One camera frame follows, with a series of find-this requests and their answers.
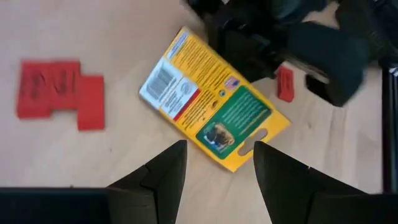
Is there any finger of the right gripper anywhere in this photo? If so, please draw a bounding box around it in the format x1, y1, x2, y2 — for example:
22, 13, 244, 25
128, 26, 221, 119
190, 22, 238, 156
213, 17, 281, 83
287, 21, 370, 108

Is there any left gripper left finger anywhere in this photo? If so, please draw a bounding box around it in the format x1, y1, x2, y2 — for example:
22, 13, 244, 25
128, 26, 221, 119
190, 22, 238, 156
105, 139, 188, 224

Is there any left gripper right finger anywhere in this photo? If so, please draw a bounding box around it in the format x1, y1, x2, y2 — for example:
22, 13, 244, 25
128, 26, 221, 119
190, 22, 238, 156
253, 141, 368, 224

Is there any red eraser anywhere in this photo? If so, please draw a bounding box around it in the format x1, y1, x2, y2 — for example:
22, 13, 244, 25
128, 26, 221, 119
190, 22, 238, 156
49, 60, 82, 110
16, 60, 53, 119
76, 74, 106, 131
275, 65, 295, 103

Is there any yellow crayon box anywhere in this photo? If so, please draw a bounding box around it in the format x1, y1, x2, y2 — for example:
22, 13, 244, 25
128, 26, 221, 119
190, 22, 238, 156
139, 26, 292, 173

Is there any black aluminium table frame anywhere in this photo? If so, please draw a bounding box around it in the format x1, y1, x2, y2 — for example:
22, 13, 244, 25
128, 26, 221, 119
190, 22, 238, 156
381, 55, 398, 194

